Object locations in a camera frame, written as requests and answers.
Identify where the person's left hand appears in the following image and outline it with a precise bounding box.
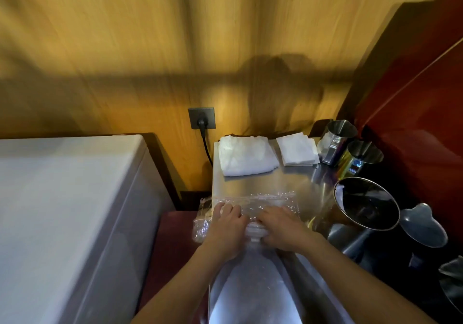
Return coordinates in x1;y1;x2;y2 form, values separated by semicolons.
205;202;250;258

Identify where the person's right hand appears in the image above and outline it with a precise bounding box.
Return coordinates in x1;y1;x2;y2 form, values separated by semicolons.
256;205;314;253

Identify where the clear plastic zip bag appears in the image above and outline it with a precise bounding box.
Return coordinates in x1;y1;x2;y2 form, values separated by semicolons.
192;192;299;248

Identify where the person's right forearm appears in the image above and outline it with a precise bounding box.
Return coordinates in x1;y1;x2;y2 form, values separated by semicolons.
295;234;438;324

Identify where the person's left forearm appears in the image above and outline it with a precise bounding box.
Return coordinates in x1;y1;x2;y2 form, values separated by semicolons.
131;241;239;324

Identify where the stainless steel ice bin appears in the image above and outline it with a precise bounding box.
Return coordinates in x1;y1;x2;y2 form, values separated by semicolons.
208;137;357;324

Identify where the white folded towel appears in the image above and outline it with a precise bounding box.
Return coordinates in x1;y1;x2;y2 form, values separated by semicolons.
218;135;280;177

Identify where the white folded paper napkin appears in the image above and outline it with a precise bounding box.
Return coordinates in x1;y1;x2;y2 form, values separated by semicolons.
276;132;320;167

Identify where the large steel mixing bowl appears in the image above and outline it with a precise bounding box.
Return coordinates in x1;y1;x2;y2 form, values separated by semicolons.
332;177;401;232

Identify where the small steel milk pitcher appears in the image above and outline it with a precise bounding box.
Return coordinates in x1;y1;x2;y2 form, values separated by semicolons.
316;119;359;165

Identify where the iridescent steel milk pitcher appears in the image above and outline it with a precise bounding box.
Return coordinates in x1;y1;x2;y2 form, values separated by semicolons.
336;140;384;180

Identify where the large steel pitcher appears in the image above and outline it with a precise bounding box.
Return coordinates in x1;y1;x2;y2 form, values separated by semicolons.
399;203;449;263

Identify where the white chest freezer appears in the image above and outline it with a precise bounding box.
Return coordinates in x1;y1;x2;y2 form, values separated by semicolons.
0;134;176;324

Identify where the dark red cabinet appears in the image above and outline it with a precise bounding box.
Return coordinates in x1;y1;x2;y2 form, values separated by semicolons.
336;0;463;248

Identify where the steel vessel rim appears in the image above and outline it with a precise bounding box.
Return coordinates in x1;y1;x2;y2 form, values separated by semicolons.
438;255;463;315

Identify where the black power plug and cable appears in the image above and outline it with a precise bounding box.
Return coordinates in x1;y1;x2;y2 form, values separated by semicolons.
197;117;214;167

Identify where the grey wall socket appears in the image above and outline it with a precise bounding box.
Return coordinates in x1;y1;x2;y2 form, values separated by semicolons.
188;107;216;130

